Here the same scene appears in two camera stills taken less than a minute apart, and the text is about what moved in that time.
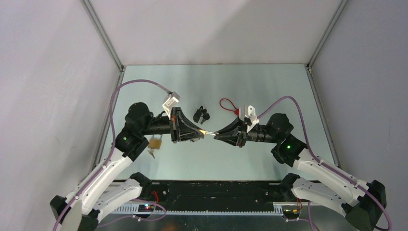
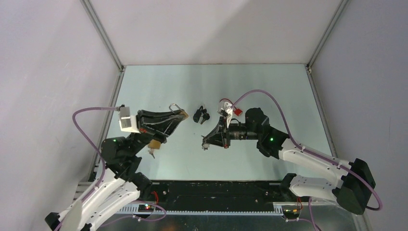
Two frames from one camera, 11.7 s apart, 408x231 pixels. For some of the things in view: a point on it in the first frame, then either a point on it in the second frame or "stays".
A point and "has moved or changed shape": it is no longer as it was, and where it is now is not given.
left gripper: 177,127 → 147,120
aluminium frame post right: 335,18 stays
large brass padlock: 155,143 stays
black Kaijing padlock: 197,114 stays
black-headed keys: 206,116 stays
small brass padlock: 205,132 has moved or changed shape
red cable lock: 236,112 stays
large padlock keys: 151,152 stays
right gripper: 236,139 → 220,135
